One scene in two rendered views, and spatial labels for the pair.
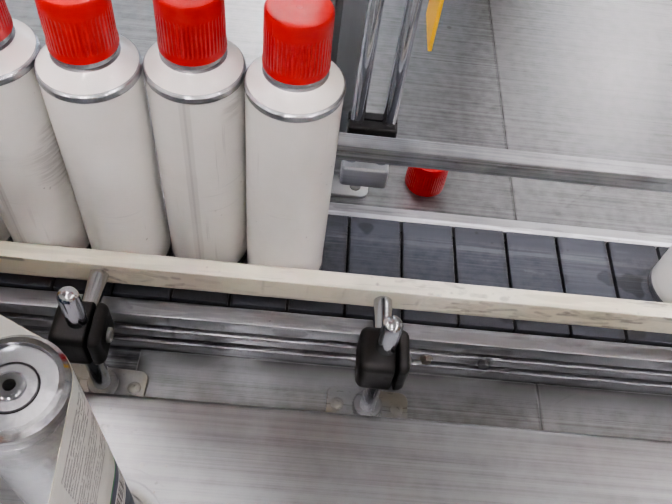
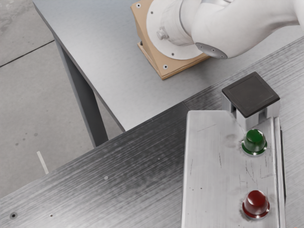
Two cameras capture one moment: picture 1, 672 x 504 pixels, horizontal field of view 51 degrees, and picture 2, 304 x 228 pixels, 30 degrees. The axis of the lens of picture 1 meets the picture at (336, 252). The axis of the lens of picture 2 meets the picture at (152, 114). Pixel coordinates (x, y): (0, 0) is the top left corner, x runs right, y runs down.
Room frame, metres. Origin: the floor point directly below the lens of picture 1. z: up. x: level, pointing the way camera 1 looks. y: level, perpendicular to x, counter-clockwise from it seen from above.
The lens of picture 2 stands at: (0.11, 0.23, 1.97)
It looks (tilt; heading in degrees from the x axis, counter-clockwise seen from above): 53 degrees down; 343
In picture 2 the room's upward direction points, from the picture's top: 11 degrees counter-clockwise
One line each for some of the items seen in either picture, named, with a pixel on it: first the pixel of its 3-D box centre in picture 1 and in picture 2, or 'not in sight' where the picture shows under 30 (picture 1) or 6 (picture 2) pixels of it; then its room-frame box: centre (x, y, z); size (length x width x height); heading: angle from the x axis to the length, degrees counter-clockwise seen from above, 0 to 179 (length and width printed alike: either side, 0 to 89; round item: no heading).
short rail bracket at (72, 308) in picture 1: (96, 320); not in sight; (0.20, 0.14, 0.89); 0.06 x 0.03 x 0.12; 5
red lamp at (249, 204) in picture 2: not in sight; (256, 202); (0.32, 0.09, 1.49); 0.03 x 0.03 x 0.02
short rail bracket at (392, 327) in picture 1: (380, 370); not in sight; (0.20, -0.04, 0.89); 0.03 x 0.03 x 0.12; 5
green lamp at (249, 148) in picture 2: not in sight; (254, 140); (0.38, 0.05, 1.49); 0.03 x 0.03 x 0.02
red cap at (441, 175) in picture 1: (428, 168); not in sight; (0.42, -0.07, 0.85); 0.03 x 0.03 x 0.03
